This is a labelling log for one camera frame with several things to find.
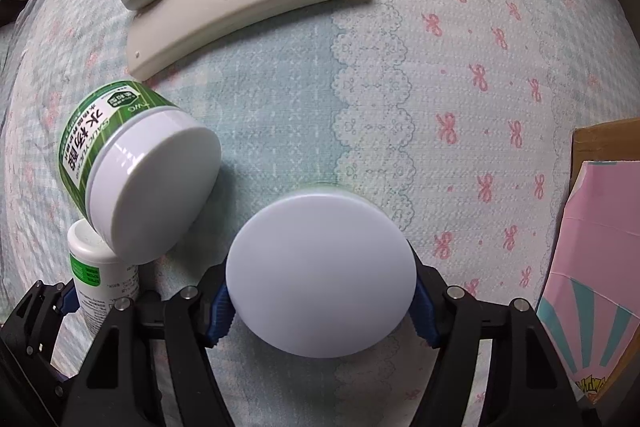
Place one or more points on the brown cardboard box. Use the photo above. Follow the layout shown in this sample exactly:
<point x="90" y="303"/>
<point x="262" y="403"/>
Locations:
<point x="600" y="142"/>

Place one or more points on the small white bottle green label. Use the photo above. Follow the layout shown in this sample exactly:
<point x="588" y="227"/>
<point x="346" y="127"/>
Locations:
<point x="97" y="282"/>

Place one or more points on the white remote control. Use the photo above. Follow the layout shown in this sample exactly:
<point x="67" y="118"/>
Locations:
<point x="225" y="2"/>

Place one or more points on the white round jar lid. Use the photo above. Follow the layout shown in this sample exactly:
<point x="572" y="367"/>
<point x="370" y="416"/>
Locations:
<point x="320" y="272"/>

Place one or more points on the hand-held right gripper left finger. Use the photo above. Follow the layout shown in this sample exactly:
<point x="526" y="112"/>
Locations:
<point x="221" y="317"/>

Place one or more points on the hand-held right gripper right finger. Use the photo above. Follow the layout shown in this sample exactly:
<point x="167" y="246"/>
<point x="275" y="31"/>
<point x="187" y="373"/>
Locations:
<point x="425" y="307"/>

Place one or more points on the pink paper box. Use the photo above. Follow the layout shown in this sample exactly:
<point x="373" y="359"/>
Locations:
<point x="595" y="287"/>

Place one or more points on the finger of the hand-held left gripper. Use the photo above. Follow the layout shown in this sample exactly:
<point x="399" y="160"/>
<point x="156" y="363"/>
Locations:
<point x="35" y="322"/>

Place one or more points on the green labelled jar white lid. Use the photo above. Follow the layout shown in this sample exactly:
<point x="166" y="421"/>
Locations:
<point x="150" y="187"/>

